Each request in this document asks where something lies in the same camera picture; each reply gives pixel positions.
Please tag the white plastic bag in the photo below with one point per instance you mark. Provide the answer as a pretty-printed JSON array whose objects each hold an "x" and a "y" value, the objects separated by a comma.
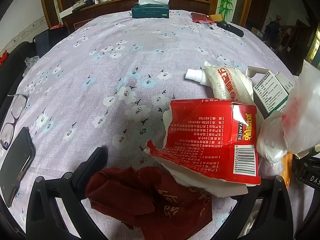
[{"x": 300, "y": 110}]

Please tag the black case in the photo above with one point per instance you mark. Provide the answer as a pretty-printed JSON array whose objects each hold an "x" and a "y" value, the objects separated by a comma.
[{"x": 230, "y": 28}]

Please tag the brown tape roll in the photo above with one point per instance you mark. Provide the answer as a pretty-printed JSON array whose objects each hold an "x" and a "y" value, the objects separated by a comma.
[{"x": 216, "y": 17}]

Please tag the dark hanging jacket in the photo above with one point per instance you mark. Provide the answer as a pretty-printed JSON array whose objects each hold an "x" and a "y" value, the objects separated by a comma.
[{"x": 272, "y": 31}]

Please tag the white pouch red label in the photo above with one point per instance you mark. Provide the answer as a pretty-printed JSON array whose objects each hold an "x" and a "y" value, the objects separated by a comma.
[{"x": 225, "y": 80}]

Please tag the dark red flat packet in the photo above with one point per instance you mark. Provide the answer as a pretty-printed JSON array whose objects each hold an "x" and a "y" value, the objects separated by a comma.
[{"x": 200, "y": 17}]

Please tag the dark red snack packet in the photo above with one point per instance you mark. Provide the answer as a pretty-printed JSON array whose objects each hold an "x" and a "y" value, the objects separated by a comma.
[{"x": 125, "y": 200}]

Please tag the eyeglasses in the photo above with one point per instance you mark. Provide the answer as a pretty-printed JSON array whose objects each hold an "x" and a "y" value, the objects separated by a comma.
[{"x": 18, "y": 106}]

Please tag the black smartphone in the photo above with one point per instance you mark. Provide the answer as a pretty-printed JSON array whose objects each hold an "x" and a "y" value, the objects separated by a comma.
[{"x": 15, "y": 165}]

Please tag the teal tissue box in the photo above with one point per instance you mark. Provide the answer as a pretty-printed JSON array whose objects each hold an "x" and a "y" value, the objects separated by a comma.
[{"x": 150, "y": 12}]

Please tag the clear crumpled plastic bag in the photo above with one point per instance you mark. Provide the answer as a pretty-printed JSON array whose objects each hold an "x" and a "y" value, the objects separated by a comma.
[{"x": 31, "y": 61}]

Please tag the white spray bottle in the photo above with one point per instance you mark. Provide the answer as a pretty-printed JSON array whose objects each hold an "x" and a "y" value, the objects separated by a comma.
[{"x": 193, "y": 75}]

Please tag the orange medicine box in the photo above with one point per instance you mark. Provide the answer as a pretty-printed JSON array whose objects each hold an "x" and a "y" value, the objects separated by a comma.
[{"x": 287, "y": 170}]

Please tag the black sofa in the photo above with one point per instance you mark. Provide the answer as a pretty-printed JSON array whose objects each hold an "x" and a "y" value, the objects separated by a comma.
[{"x": 15, "y": 65}]

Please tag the dark blue bag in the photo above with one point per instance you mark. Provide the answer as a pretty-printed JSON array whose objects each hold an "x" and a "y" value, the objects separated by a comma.
[{"x": 48, "y": 41}]

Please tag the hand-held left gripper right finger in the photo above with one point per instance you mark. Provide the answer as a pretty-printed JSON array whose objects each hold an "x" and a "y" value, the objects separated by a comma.
[{"x": 268, "y": 192}]

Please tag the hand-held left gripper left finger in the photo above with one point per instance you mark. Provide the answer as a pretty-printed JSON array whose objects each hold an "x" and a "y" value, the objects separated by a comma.
[{"x": 96, "y": 158}]

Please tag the white medicine box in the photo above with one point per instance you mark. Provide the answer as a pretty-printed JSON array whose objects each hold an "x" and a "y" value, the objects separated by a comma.
[{"x": 270, "y": 92}]

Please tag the torn red carton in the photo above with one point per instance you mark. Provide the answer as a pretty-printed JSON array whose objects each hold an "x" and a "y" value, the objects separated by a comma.
[{"x": 200, "y": 135}]

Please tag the wooden staircase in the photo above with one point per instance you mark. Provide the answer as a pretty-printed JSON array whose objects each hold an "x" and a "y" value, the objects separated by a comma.
[{"x": 300, "y": 37}]

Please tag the dark wooden door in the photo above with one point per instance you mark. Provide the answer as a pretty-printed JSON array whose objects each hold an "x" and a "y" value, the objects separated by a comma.
[{"x": 261, "y": 5}]

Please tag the red plastic bag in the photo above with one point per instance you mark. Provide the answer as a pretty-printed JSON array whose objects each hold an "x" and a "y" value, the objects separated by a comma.
[
  {"x": 56, "y": 26},
  {"x": 3, "y": 57}
]

